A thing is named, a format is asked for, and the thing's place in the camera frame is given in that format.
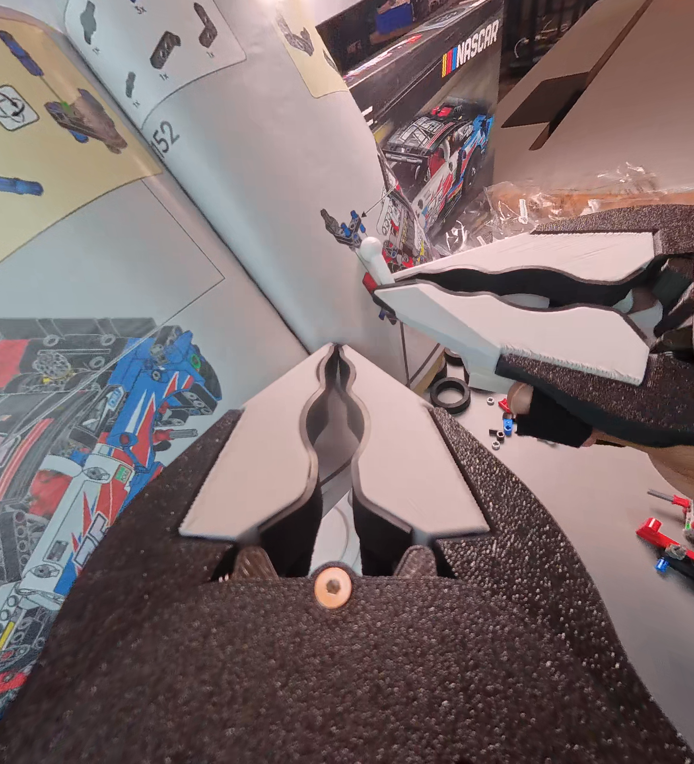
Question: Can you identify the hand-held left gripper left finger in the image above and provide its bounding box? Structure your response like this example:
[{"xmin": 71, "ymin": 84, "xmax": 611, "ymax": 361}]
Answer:
[{"xmin": 179, "ymin": 343, "xmax": 339, "ymax": 578}]

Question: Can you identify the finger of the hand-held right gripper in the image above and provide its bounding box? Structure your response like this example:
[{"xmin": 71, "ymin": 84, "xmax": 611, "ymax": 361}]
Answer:
[
  {"xmin": 372, "ymin": 281, "xmax": 652, "ymax": 387},
  {"xmin": 391, "ymin": 230, "xmax": 658, "ymax": 299}
]

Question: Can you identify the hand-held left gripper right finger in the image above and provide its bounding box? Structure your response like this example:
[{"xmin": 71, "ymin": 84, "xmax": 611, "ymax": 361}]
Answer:
[{"xmin": 338, "ymin": 344, "xmax": 492, "ymax": 578}]

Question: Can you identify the toy car instruction booklet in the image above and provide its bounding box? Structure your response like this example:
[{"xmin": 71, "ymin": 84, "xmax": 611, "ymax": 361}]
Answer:
[{"xmin": 0, "ymin": 0, "xmax": 437, "ymax": 747}]

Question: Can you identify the grey desk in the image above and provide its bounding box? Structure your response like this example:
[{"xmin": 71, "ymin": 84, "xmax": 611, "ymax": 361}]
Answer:
[{"xmin": 403, "ymin": 167, "xmax": 694, "ymax": 764}]

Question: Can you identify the person's right hand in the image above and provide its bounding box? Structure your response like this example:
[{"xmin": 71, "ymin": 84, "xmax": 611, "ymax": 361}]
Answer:
[{"xmin": 582, "ymin": 439, "xmax": 694, "ymax": 503}]

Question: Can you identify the clear plastic bag pile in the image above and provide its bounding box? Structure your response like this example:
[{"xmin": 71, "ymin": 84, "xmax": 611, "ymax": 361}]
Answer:
[{"xmin": 442, "ymin": 162, "xmax": 694, "ymax": 251}]

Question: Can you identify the black toy tyre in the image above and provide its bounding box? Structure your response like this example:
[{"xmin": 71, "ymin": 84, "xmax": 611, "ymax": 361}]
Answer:
[{"xmin": 430, "ymin": 377, "xmax": 472, "ymax": 417}]

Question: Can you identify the pile of small mixed bricks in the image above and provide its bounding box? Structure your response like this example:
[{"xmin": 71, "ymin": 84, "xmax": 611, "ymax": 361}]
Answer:
[{"xmin": 483, "ymin": 394, "xmax": 518, "ymax": 451}]

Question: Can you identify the toy car box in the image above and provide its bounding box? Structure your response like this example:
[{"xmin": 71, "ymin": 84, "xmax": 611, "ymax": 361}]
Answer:
[{"xmin": 316, "ymin": 0, "xmax": 505, "ymax": 263}]

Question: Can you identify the white panel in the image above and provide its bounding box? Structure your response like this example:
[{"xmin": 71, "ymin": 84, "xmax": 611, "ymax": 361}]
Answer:
[{"xmin": 493, "ymin": 0, "xmax": 694, "ymax": 186}]

